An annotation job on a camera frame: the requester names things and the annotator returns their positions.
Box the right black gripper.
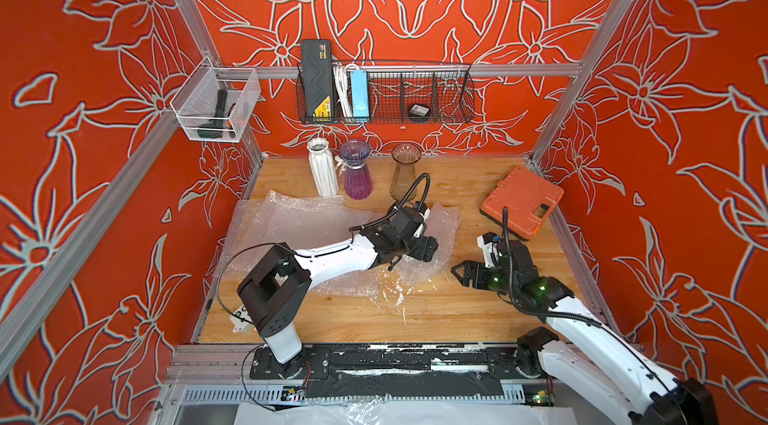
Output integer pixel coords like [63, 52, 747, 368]
[449, 259, 519, 298]

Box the clear ribbed glass vase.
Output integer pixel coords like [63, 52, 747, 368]
[390, 143, 422, 200]

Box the purple blue glass vase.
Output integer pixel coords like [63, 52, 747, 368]
[339, 139, 373, 200]

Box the white ribbed ceramic vase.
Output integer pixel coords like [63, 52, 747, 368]
[307, 137, 338, 197]

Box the bubble bundle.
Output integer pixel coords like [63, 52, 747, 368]
[394, 203, 460, 287]

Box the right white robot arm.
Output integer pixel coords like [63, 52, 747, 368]
[451, 233, 719, 424]

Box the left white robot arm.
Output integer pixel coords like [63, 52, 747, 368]
[237, 201, 438, 365]

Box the orange plastic tool case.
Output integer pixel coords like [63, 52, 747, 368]
[480, 167, 564, 240]

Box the light blue box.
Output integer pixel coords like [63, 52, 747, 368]
[350, 69, 370, 122]

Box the white button control box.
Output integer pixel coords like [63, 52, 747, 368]
[229, 305, 255, 333]

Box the black box with yellow label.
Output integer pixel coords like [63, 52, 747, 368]
[300, 39, 335, 123]

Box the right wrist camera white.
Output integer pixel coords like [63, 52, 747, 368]
[477, 232, 501, 269]

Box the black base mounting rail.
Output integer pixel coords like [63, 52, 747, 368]
[242, 343, 555, 406]

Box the black wire wall basket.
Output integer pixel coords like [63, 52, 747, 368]
[296, 60, 478, 125]

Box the white coiled cable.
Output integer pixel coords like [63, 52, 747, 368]
[333, 63, 361, 120]

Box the dark green handled tool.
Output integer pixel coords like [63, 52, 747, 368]
[198, 89, 227, 139]

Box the clear acrylic wall bin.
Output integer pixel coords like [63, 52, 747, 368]
[171, 56, 261, 143]

